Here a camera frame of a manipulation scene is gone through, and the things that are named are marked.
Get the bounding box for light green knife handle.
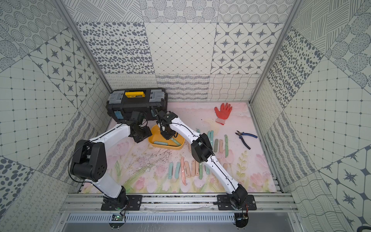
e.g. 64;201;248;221
225;134;229;158

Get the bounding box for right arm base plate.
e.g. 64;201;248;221
214;194;257;211

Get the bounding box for blue handled pliers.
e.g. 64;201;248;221
235;130;259;150

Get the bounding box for black Deli toolbox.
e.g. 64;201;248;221
106;88;168;122

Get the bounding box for mint folding knife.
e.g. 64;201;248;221
174;162;181;179

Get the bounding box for aluminium front rail frame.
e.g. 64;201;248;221
51;189;304;232

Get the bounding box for pink folding fruit knife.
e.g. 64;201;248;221
185;161;191;178

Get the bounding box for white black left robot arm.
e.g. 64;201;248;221
68;111;152;201

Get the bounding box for yellow plastic storage tray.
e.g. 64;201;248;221
148;125;185;150

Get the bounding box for red work glove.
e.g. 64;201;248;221
214;103;232;125

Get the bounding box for green folding fruit knife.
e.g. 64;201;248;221
199;163;203;180

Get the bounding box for long coral fruit knife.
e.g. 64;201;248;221
181;157;187;186

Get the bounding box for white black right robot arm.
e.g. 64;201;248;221
151;107;248;209

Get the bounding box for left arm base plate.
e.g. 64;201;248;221
101;195;143;211

